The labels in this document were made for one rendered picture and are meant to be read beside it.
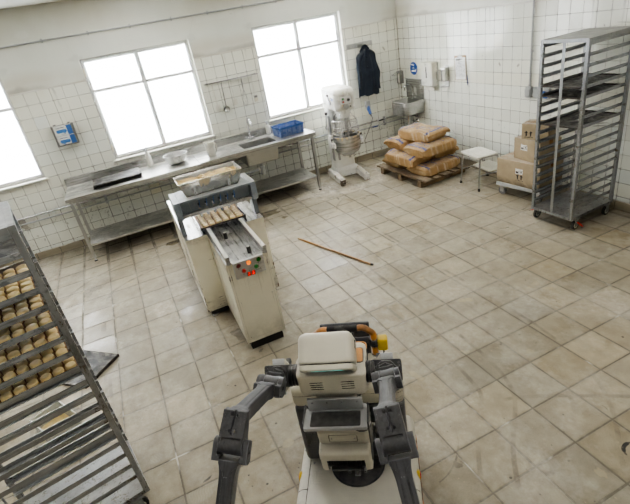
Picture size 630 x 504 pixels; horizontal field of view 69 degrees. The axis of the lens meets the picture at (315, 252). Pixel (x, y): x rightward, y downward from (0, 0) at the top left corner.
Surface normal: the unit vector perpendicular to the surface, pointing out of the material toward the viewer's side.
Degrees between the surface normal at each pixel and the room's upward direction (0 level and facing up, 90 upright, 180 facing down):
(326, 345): 43
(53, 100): 90
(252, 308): 90
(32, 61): 90
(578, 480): 0
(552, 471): 0
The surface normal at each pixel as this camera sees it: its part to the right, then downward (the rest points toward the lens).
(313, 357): -0.19, -0.32
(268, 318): 0.40, 0.36
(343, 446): -0.18, -0.80
